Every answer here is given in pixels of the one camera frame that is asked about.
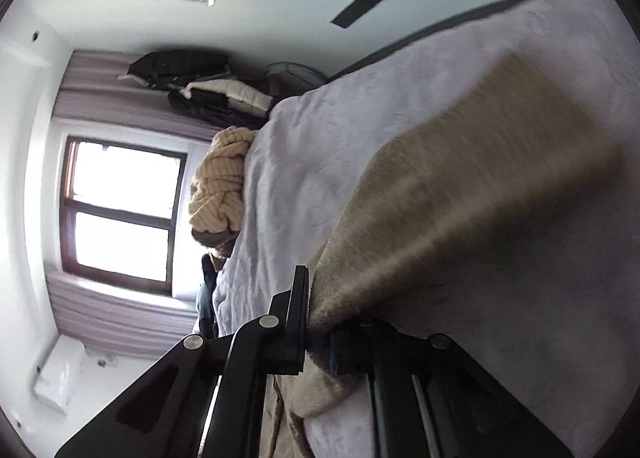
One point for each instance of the black rectangular vent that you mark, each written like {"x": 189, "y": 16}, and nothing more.
{"x": 367, "y": 0}

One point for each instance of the lavender embossed blanket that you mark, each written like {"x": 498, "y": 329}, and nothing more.
{"x": 325, "y": 148}

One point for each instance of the dark framed window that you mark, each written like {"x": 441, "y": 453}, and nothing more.
{"x": 120, "y": 188}

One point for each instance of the dark brown puffer jacket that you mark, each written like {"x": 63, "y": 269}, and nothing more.
{"x": 210, "y": 113}

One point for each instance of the cream striped garment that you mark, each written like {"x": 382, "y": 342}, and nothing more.
{"x": 220, "y": 183}

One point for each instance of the white puffer jacket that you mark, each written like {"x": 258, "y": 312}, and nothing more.
{"x": 230, "y": 93}

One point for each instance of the brown fuzzy garment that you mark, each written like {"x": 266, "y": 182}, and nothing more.
{"x": 215, "y": 241}

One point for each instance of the beige knit sweater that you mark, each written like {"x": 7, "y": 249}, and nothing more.
{"x": 450, "y": 188}

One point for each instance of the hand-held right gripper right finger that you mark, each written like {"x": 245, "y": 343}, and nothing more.
{"x": 345, "y": 353}

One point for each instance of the standing fan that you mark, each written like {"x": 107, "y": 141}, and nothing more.
{"x": 295, "y": 78}

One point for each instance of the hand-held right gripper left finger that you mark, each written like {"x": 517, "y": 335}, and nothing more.
{"x": 294, "y": 333}

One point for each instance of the black jacket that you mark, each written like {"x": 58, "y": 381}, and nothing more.
{"x": 175, "y": 65}

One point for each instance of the white air conditioner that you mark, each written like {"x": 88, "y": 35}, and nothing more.
{"x": 57, "y": 375}

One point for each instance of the wall socket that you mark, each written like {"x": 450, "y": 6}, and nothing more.
{"x": 102, "y": 363}

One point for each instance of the mauve curtain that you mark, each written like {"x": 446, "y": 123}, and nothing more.
{"x": 115, "y": 318}
{"x": 100, "y": 88}

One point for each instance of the dark bed frame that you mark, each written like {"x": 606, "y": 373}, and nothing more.
{"x": 400, "y": 45}

